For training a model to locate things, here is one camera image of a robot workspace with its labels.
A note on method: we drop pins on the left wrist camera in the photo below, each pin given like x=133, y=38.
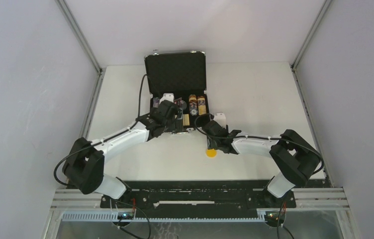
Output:
x=167, y=97

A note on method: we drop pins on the yellow big blind button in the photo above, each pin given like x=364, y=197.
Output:
x=211, y=153

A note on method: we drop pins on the right chip row yellow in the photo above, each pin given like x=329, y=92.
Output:
x=201, y=105

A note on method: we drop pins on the triangular all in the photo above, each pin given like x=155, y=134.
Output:
x=178, y=101

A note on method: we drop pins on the right chip row orange blue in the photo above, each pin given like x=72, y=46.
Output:
x=193, y=108

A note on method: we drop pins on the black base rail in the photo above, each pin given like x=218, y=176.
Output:
x=232, y=199

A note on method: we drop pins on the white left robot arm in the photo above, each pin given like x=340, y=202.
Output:
x=84, y=166

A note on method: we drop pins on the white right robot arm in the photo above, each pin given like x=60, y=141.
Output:
x=296, y=159

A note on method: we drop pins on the yellow blue card deck box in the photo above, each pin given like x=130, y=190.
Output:
x=186, y=120

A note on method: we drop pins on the black aluminium poker case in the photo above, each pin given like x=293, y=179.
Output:
x=180, y=73

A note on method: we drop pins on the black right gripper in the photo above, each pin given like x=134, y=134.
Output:
x=211, y=145

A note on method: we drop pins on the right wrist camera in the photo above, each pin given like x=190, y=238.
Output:
x=220, y=118

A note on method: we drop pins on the left chip row purple end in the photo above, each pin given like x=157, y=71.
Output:
x=156, y=102

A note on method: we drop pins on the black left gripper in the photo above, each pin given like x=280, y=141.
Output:
x=176, y=125

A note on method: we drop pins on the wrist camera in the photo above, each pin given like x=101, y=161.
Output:
x=167, y=97
x=220, y=118

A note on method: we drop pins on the white dealer button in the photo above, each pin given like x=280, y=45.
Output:
x=182, y=105

